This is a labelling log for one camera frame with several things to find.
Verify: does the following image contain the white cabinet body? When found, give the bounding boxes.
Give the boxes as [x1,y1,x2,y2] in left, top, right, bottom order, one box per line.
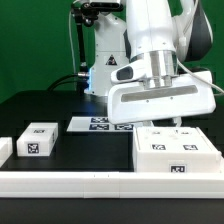
[132,127,222,173]

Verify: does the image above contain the black cable bundle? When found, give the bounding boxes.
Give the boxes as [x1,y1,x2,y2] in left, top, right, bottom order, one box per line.
[46,73,88,92]

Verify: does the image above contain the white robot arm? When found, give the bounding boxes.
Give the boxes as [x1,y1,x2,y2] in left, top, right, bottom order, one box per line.
[71,0,216,124]

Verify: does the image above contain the white cabinet top box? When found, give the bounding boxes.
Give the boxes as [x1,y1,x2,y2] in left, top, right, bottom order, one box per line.
[17,122,58,157]

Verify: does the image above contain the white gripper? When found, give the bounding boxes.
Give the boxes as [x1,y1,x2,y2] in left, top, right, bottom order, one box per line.
[107,71,216,124]

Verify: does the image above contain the white thin cable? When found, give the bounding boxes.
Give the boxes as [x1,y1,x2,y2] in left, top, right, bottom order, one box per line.
[176,0,224,98]

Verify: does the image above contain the white marker base sheet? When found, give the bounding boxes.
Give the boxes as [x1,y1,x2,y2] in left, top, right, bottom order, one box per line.
[66,116,156,133]

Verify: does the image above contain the white U-shaped fence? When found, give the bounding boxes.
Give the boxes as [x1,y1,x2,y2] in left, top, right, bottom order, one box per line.
[0,137,224,199]

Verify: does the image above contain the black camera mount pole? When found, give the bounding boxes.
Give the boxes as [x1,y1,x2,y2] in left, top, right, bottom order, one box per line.
[71,2,98,72]

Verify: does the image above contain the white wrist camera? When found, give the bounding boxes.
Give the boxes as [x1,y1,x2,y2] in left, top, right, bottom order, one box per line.
[111,60,146,84]

